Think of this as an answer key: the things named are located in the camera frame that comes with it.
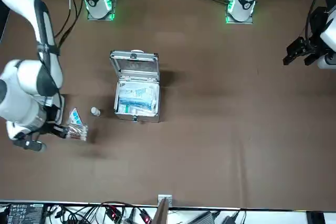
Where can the aluminium profile post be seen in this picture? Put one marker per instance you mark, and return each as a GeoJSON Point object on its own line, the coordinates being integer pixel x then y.
{"type": "Point", "coordinates": [162, 208]}

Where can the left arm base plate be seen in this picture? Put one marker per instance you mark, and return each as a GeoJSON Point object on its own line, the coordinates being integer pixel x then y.
{"type": "Point", "coordinates": [236, 22]}

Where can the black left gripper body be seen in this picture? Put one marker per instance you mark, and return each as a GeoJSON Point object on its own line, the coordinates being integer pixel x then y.
{"type": "Point", "coordinates": [317, 32]}

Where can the aluminium medical kit case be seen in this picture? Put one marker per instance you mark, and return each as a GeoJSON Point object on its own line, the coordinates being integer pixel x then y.
{"type": "Point", "coordinates": [136, 73]}

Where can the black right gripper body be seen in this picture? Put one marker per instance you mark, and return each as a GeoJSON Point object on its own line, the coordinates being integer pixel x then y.
{"type": "Point", "coordinates": [53, 115]}

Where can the black labelled power adapter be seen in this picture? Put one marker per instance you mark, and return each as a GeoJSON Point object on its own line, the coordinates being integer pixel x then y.
{"type": "Point", "coordinates": [25, 213]}

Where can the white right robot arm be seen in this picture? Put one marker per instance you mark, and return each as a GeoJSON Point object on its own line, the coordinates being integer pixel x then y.
{"type": "Point", "coordinates": [23, 85]}

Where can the blue white gloves packet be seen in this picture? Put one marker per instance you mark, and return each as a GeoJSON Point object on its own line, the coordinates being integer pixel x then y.
{"type": "Point", "coordinates": [76, 116]}

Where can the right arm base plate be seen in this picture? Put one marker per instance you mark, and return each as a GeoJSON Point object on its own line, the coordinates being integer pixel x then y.
{"type": "Point", "coordinates": [115, 3]}

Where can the clear iodophor swab packet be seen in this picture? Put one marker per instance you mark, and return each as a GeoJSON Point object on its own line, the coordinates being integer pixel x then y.
{"type": "Point", "coordinates": [77, 133]}

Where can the grey power adapter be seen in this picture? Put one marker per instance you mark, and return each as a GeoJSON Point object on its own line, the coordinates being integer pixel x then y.
{"type": "Point", "coordinates": [204, 218]}

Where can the black plug red light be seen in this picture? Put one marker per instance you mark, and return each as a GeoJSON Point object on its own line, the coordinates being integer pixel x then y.
{"type": "Point", "coordinates": [114, 213]}
{"type": "Point", "coordinates": [145, 216]}

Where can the small white medicine bottle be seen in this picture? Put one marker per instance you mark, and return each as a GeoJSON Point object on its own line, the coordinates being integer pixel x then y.
{"type": "Point", "coordinates": [95, 111]}

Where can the blue face mask package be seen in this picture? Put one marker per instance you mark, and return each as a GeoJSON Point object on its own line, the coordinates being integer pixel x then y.
{"type": "Point", "coordinates": [136, 98]}

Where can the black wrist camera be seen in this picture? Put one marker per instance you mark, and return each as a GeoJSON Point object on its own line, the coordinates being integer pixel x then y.
{"type": "Point", "coordinates": [29, 145]}

